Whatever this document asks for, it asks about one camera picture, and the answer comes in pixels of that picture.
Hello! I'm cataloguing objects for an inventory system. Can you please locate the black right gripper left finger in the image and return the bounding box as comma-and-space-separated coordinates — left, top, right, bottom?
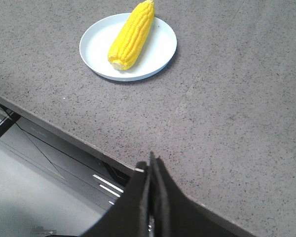
82, 161, 149, 237

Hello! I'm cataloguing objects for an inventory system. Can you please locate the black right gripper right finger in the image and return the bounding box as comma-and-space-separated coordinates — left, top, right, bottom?
149, 152, 254, 237

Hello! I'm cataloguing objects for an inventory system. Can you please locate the yellow corn cob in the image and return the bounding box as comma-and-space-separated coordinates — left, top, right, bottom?
107, 0, 155, 71

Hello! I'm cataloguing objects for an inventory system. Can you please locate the white round plate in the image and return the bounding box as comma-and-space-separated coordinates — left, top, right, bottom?
79, 13, 177, 82

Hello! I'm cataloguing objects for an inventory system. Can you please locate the grey base frame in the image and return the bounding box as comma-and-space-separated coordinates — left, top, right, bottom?
0, 104, 125, 210

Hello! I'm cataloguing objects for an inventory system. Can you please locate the black cable under table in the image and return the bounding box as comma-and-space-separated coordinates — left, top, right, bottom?
4, 108, 70, 183

